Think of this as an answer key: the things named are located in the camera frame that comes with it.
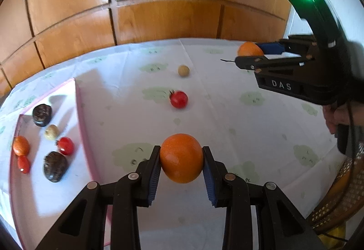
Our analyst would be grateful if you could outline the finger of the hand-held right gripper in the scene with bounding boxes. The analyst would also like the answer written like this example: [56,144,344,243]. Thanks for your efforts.
[255,35,315,57]
[235,55,311,73]

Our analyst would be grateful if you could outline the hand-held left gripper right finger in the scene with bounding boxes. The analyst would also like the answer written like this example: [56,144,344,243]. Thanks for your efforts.
[202,146,325,250]

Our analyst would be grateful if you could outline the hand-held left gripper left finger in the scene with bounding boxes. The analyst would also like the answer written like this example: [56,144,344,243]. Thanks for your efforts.
[34,145,162,250]

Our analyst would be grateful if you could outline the dark brown wrinkled fruit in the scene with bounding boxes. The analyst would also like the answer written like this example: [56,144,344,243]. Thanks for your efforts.
[43,151,68,183]
[32,104,53,127]

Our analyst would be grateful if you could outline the pink rimmed tray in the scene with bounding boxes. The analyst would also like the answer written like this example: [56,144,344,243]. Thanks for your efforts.
[8,77,111,249]

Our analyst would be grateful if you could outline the small red tomato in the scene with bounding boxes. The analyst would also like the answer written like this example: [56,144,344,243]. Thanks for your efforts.
[18,155,31,174]

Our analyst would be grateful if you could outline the person's right hand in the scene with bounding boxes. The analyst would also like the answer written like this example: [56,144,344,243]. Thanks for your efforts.
[322,104,350,135]

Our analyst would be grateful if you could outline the white printed table cover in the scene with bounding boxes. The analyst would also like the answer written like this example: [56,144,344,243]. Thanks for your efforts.
[0,37,344,250]

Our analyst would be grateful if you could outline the wicker chair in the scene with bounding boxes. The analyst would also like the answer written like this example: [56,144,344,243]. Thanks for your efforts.
[308,150,364,250]

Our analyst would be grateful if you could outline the small orange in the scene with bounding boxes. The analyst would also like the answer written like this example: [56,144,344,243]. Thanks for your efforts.
[13,136,30,156]

